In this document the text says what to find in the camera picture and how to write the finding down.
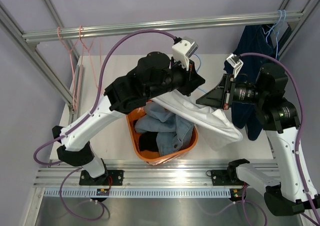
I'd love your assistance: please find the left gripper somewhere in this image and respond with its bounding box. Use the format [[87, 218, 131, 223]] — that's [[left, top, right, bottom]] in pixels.
[[145, 55, 204, 99]]

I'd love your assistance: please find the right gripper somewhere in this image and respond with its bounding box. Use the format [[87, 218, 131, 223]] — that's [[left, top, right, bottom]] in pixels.
[[197, 74, 268, 110]]

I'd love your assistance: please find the light blue hanger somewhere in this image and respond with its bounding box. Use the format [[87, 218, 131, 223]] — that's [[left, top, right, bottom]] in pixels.
[[194, 54, 207, 94], [262, 10, 287, 59]]

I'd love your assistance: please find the white garment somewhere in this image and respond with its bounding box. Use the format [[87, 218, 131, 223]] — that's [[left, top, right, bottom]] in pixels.
[[152, 90, 243, 151]]

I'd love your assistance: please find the black skirt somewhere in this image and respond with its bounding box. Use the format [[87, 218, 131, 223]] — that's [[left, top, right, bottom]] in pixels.
[[138, 132, 159, 152]]

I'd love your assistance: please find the pink hanger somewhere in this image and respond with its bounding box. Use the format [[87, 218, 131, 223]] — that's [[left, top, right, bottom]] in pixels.
[[56, 26, 82, 110], [78, 25, 101, 93]]

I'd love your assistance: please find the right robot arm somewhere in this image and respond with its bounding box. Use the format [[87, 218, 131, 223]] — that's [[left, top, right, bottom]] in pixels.
[[196, 63, 320, 216]]

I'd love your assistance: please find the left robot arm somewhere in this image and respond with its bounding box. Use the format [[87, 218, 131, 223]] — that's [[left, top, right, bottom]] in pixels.
[[52, 52, 205, 185]]

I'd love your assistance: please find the dark blue denim garment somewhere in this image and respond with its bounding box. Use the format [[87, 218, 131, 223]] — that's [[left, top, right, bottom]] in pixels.
[[231, 25, 276, 141]]

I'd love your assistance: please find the orange plastic basket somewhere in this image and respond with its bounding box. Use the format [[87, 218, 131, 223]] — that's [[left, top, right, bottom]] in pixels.
[[126, 101, 198, 165]]

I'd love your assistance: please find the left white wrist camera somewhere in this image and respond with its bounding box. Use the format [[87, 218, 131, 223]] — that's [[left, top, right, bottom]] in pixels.
[[172, 37, 199, 71]]

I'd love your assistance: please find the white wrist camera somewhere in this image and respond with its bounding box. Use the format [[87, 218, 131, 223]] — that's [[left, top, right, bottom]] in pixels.
[[226, 53, 244, 78], [172, 37, 199, 71]]

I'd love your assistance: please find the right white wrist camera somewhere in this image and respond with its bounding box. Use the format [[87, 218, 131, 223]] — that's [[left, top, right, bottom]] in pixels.
[[226, 53, 244, 78]]

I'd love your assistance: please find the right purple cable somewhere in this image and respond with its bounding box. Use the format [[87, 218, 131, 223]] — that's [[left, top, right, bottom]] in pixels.
[[237, 52, 320, 226]]

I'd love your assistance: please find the purple cable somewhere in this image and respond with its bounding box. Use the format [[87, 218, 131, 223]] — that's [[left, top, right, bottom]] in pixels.
[[33, 29, 181, 221], [237, 52, 320, 226]]

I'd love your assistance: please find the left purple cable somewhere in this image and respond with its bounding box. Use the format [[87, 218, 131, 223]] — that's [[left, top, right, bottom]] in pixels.
[[33, 29, 181, 221]]

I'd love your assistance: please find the front aluminium frame rail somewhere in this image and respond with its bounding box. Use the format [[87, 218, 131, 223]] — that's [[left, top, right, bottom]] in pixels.
[[32, 159, 291, 189]]

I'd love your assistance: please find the white slotted cable duct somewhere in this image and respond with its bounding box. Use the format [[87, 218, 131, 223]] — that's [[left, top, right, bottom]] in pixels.
[[44, 188, 231, 198]]

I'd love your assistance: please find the aluminium hanging rail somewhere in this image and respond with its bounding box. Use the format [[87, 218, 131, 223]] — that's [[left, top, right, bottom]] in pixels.
[[20, 10, 306, 46]]

